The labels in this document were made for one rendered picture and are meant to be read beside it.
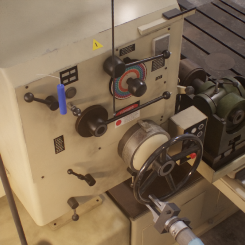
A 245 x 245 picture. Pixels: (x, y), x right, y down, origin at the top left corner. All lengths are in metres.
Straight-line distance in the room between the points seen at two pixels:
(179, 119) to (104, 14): 0.65
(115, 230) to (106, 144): 0.78
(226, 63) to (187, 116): 1.00
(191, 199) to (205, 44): 1.05
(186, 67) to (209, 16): 1.10
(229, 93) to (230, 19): 1.26
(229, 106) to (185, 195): 0.77
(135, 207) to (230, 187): 0.56
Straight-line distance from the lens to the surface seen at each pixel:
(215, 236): 3.46
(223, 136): 2.47
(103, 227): 2.72
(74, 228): 2.72
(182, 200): 2.98
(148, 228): 2.92
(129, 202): 2.79
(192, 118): 2.25
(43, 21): 1.86
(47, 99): 1.70
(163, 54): 1.89
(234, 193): 2.82
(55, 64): 1.68
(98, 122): 1.84
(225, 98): 2.44
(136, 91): 1.83
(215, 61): 3.19
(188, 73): 2.58
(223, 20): 3.63
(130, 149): 2.06
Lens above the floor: 2.84
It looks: 43 degrees down
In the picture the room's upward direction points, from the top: straight up
